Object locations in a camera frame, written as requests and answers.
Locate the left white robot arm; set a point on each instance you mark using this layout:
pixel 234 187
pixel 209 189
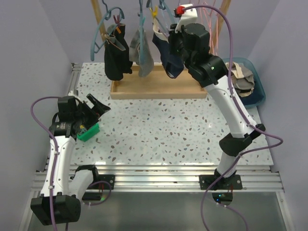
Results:
pixel 61 197

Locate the navy underwear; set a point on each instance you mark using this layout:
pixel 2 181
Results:
pixel 172 64

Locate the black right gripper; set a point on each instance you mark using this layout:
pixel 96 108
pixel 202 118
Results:
pixel 174 35

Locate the wooden rack right post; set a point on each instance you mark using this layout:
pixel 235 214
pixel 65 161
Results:
pixel 222 9

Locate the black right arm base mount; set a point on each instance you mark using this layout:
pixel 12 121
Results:
pixel 231 183

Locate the wooden rack base tray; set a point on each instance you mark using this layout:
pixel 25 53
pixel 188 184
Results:
pixel 157 85

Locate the grey striped hanging underwear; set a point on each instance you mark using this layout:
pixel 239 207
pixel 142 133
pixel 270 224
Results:
pixel 147 67

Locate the teal hangers middle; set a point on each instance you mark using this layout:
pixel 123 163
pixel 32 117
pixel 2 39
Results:
pixel 141 33

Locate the wooden rack post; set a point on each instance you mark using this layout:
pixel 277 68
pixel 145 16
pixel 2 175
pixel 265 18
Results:
pixel 222 9
pixel 100 34

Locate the wooden rack left post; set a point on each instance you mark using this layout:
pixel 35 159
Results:
pixel 100 34

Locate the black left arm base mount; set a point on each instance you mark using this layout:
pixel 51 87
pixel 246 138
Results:
pixel 100 181

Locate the black hanging underwear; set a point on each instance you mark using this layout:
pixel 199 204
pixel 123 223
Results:
pixel 116 53

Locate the pink wire hangers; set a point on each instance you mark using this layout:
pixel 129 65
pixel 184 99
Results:
pixel 213 23

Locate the aluminium extrusion rail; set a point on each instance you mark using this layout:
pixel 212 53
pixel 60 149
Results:
pixel 148 145

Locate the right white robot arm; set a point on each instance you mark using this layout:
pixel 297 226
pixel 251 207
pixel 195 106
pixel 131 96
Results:
pixel 243 129

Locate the yellow clothes peg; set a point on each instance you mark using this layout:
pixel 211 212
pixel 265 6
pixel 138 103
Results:
pixel 154 11

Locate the teal plastic hanger left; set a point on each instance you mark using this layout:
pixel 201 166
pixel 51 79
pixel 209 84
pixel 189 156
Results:
pixel 106 17

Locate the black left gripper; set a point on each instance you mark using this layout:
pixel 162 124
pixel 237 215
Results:
pixel 98 109

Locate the teal plastic laundry basin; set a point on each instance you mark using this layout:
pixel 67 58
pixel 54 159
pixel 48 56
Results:
pixel 250 66

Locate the green peg basket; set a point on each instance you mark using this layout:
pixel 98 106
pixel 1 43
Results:
pixel 86 134

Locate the pile of underwear in basin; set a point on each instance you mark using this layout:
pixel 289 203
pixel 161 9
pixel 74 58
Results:
pixel 245 85

